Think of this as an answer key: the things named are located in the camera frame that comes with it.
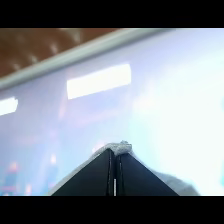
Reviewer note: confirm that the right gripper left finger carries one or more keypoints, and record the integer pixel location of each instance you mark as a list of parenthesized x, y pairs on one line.
[(95, 178)]

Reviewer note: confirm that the grey garment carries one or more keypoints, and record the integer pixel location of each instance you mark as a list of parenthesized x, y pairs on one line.
[(120, 146)]

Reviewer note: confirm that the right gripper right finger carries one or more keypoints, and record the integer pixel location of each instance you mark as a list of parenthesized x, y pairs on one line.
[(138, 180)]

